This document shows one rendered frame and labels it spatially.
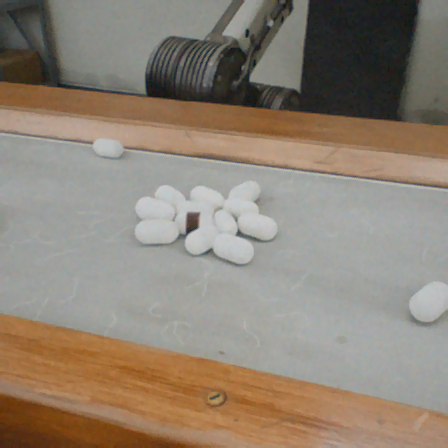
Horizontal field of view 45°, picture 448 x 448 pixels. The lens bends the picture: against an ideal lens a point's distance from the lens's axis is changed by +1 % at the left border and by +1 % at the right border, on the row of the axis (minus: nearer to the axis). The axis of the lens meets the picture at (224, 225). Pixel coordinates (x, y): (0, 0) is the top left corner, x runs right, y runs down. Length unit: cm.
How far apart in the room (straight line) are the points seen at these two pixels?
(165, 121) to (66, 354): 37
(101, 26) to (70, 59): 28
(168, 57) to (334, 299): 56
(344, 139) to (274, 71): 202
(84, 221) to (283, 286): 19
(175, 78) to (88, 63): 220
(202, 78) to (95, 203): 36
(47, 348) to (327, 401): 16
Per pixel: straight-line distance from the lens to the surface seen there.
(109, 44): 294
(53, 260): 44
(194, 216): 44
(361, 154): 57
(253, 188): 49
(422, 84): 251
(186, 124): 62
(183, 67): 84
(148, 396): 29
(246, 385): 30
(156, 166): 58
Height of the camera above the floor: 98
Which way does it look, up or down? 32 degrees down
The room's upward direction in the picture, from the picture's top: straight up
